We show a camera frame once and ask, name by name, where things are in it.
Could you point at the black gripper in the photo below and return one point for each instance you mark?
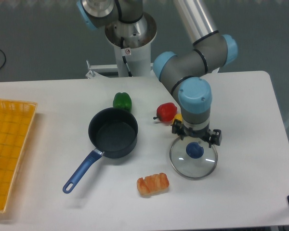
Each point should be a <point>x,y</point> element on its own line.
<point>212,137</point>

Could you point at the yellow bell pepper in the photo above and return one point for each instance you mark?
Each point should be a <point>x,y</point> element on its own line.
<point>177,117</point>

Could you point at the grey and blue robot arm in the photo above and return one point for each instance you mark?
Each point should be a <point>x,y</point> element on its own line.
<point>180,75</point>

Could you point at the red bell pepper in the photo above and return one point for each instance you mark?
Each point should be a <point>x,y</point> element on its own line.
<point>166,112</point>

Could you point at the green bell pepper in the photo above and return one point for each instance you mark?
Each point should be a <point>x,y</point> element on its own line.
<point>123,101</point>

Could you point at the glass lid with blue knob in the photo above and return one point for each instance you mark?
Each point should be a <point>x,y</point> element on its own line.
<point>193,158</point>

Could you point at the glazed bread pastry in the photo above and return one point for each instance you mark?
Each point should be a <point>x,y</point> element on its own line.
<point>153,184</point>

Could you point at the yellow woven basket tray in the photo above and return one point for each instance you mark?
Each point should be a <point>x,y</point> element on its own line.
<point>16,118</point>

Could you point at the dark saucepan with blue handle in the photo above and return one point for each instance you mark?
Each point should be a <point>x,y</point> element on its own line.
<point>113,133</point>

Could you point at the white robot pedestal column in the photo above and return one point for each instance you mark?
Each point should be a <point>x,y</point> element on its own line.
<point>132,45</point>

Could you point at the white metal base frame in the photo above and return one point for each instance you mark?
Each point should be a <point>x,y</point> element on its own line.
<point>103,69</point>

